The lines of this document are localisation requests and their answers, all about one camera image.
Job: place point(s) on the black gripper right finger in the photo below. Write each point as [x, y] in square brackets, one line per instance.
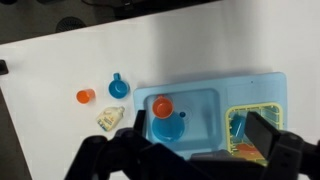
[261, 133]

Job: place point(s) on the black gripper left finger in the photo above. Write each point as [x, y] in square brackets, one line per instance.
[140, 121]

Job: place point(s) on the small blue toy cup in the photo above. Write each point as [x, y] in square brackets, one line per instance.
[238, 126]

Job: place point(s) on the blue cup in sink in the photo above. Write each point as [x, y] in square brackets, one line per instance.
[168, 130]

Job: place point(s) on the yellow toy drying rack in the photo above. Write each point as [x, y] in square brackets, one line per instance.
[230, 113]

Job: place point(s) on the light blue toy sink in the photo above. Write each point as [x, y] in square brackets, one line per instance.
[206, 100]

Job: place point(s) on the orange toy plate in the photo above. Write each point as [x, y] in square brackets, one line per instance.
[246, 150]

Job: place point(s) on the cream toy soap bottle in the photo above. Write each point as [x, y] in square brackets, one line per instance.
[110, 119]

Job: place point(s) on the orange toy tumbler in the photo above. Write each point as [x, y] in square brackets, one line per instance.
[85, 96]

